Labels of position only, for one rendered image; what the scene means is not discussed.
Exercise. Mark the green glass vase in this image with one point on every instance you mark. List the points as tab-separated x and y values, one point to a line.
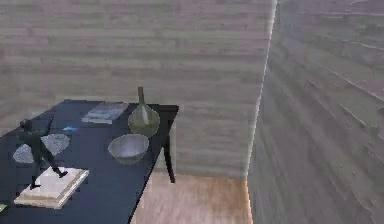
144	121

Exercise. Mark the grey bowl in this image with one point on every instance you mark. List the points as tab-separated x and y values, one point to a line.
128	148

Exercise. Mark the grey flat book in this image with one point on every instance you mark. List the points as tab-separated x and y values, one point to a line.
105	111

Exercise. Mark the black table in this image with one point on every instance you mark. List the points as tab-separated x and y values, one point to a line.
110	193

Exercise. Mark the small blue object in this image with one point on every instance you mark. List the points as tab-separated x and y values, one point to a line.
70	128

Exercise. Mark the grey round plate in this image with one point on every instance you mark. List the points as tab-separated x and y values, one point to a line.
55	144

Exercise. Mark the dark figure statue on white base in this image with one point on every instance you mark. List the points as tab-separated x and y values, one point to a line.
50	186

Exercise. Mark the small green object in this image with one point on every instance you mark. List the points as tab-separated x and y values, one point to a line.
2	208

